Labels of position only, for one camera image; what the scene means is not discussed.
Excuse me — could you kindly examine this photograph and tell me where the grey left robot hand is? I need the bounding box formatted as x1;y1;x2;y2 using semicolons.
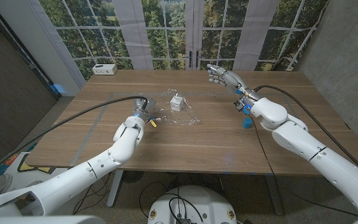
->
131;96;157;123

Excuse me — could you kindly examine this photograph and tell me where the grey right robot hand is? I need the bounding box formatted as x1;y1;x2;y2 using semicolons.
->
206;63;262;110

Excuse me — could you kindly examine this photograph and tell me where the small white box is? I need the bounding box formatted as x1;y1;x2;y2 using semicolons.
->
170;95;185;112

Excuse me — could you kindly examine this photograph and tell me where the clear plastic wrap sheet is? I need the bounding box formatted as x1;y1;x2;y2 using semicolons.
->
152;88;201;126

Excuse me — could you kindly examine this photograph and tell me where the printed forest window backdrop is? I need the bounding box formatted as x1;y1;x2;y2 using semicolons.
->
37;0;331;82

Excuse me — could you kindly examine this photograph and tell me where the white power strip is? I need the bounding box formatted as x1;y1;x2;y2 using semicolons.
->
92;63;118;76

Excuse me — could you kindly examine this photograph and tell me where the dark round floor object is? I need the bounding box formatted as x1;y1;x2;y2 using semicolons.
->
121;170;145;184

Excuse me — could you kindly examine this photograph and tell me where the grey table leg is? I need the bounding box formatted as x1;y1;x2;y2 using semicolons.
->
264;175;285;216
106;170;124;208

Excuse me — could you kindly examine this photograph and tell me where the blue tape piece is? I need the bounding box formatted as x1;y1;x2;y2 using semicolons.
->
50;83;67;95

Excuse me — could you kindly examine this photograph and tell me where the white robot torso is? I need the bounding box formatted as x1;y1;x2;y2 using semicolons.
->
147;185;238;224

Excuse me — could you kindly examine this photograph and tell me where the white printed floor mat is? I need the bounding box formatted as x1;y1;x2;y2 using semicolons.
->
0;151;71;195

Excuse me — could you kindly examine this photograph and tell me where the orange floor toy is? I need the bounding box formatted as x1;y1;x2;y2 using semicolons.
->
5;154;19;166

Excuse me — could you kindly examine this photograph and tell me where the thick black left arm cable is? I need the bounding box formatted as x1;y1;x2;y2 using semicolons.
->
0;95;149;180

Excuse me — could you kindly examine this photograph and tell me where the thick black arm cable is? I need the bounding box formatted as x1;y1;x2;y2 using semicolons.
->
253;85;358;179
0;95;149;180

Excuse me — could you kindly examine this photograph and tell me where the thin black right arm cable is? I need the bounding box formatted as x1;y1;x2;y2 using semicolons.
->
249;116;358;217

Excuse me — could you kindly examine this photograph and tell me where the black floor cable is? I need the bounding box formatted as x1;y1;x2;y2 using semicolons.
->
72;169;119;215

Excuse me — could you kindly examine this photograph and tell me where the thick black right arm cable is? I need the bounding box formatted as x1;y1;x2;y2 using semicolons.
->
253;85;358;179

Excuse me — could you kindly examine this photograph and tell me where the black torso cable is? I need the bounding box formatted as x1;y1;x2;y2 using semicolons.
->
138;181;205;224

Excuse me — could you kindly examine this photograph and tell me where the dark wall rail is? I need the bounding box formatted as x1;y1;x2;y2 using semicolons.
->
0;0;60;102

